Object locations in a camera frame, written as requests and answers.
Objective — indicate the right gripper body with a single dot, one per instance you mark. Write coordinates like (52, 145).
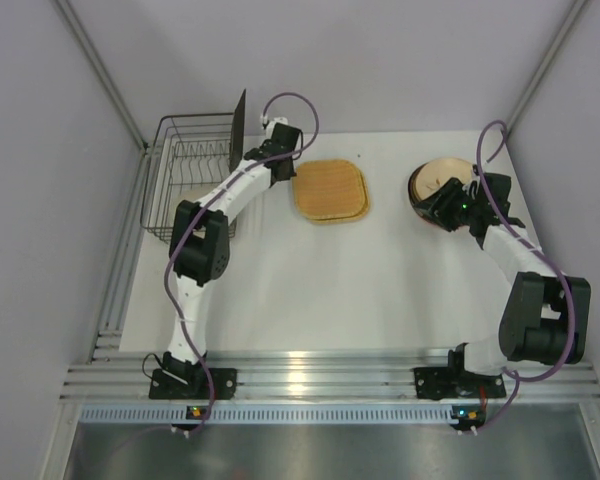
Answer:
(456, 206)

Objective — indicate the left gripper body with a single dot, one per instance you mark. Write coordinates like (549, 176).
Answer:
(255, 153)

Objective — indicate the orange woven square plate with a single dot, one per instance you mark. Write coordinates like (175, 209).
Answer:
(327, 188)

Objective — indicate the dark square plate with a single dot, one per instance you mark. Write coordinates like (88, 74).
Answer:
(237, 133)

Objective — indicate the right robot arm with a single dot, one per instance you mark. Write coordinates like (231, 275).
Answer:
(545, 317)

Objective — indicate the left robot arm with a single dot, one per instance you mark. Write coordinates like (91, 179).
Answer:
(199, 252)

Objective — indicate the dark wire dish rack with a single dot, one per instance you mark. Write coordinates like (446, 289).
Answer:
(187, 151)

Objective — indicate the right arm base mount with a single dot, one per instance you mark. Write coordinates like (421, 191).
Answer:
(440, 383)

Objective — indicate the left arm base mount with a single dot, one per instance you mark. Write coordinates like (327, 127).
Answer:
(167, 386)

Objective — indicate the aluminium rail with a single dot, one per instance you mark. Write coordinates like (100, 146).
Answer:
(302, 376)

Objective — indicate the slotted cable duct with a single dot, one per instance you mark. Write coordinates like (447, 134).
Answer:
(278, 414)

